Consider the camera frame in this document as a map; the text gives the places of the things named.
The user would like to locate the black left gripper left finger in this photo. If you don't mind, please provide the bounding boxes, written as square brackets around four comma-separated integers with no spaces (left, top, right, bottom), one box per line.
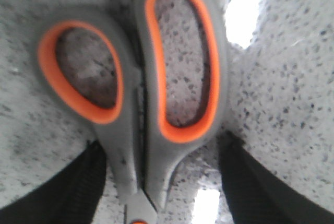
[1,141,106,223]

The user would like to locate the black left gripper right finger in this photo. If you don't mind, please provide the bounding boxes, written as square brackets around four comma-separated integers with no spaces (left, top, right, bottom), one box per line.
[218,132,333,223]

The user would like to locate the grey orange handled scissors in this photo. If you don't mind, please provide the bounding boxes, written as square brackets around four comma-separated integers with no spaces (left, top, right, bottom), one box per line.
[32,0,229,223]

